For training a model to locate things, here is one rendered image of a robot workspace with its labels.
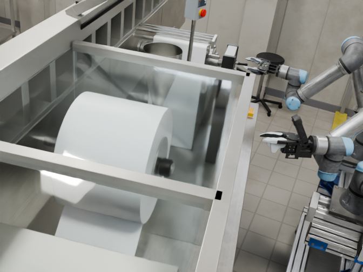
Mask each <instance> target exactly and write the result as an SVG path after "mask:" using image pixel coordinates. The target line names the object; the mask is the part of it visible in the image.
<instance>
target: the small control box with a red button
mask: <svg viewBox="0 0 363 272"><path fill-rule="evenodd" d="M206 3H207V0H186V5H185V15H184V17H185V18H188V19H191V20H194V21H196V20H198V19H201V18H204V17H205V15H206Z"/></svg>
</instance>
